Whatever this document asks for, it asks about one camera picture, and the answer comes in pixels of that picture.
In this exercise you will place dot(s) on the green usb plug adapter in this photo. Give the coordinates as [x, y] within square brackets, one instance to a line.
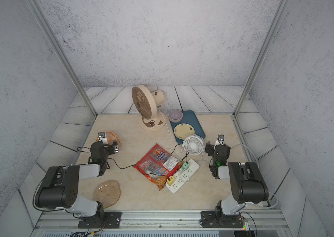
[185, 165]

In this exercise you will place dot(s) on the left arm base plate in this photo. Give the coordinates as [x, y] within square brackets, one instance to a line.
[106, 220]

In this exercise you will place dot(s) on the aluminium front rail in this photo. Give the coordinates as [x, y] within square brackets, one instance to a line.
[188, 220]

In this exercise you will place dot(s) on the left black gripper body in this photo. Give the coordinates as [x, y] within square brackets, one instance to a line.
[110, 150]

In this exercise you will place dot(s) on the teal tray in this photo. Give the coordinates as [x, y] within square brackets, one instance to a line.
[189, 117]

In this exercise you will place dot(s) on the red snack bag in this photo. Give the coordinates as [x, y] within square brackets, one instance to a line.
[158, 166]

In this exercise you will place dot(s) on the purple bowl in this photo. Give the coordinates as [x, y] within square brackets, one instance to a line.
[175, 115]

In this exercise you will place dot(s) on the beige desk fan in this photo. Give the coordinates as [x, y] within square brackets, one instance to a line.
[147, 103]

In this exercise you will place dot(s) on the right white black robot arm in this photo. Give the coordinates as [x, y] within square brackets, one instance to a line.
[247, 183]

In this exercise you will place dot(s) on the small white usb fan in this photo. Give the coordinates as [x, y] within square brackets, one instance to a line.
[193, 145]

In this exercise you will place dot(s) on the yellow usb plug adapter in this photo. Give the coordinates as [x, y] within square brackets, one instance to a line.
[170, 181]

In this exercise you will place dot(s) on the yellow plate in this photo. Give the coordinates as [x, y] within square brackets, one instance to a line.
[183, 130]

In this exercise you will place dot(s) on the white power strip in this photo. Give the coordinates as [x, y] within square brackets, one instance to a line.
[182, 177]

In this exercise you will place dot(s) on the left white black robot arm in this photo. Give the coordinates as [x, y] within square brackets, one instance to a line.
[59, 188]

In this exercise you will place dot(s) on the small orange usb fan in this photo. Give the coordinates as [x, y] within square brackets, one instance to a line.
[108, 138]

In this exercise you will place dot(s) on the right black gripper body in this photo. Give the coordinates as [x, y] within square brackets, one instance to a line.
[212, 152]

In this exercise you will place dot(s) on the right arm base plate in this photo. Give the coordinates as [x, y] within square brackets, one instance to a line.
[211, 219]

